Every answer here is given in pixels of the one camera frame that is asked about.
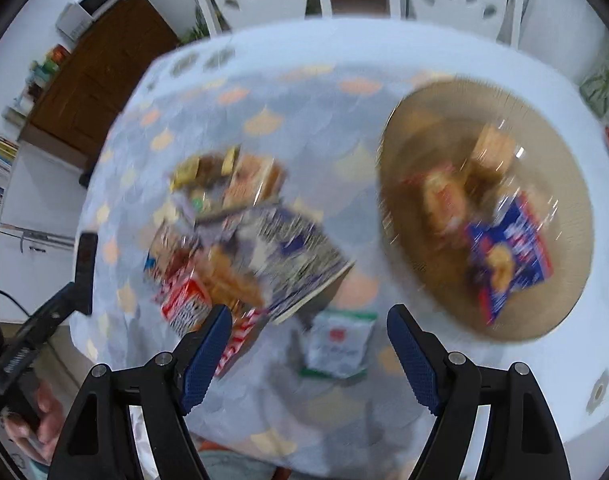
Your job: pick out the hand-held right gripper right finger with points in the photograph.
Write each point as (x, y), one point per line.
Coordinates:
(414, 360)

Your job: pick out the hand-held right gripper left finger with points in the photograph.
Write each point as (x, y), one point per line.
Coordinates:
(204, 360)

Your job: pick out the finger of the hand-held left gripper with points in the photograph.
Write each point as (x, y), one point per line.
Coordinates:
(86, 270)

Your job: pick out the red white striped snack packet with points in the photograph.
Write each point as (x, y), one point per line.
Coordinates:
(237, 340)
(187, 307)

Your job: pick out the white green snack packet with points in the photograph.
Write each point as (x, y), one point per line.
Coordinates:
(339, 345)

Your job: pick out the tan snack packet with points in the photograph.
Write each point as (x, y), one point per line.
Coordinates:
(169, 247)

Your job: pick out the orange pastry snack packet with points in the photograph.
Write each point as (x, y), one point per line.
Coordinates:
(229, 275)

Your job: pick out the large purple cream snack bag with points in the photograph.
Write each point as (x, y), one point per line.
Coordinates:
(294, 255)

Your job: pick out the yellow snack packet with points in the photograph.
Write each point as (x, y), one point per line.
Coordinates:
(187, 172)

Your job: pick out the blue snack packet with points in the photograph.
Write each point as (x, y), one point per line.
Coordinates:
(514, 255)

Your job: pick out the red orange snack packet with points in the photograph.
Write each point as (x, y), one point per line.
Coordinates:
(439, 200)

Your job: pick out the brown snack packet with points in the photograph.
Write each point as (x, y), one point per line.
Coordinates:
(249, 177)

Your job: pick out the clear beige pastry packet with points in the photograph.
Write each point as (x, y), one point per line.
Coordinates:
(491, 147)

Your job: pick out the round woven brown tray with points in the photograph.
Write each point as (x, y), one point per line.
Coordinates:
(559, 170)

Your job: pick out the person's left hand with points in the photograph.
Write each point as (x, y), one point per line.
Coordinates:
(49, 425)

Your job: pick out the brown wooden cabinet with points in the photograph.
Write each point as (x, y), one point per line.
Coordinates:
(99, 85)

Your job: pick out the group of colourful containers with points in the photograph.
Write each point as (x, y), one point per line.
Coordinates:
(49, 62)

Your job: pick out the green potted plant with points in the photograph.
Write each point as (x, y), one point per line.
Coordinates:
(197, 30)

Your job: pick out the white microwave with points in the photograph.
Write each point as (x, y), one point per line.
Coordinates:
(97, 2)

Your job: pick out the glass vase with plant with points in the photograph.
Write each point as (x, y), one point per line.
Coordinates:
(604, 85)

